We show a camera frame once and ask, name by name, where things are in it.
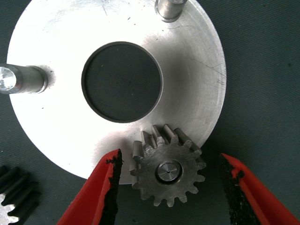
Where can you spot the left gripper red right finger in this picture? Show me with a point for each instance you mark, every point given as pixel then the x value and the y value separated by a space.
pixel 253 199

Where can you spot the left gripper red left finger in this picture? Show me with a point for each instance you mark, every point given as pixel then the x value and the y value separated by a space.
pixel 93 192

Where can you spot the bright steel planetary gear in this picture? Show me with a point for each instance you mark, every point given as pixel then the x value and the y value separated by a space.
pixel 150 187
pixel 16 187

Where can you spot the round metal carrier plate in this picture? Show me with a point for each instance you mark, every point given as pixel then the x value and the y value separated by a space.
pixel 58 105

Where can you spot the dark grey table cloth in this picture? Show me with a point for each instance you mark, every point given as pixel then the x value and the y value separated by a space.
pixel 257 70

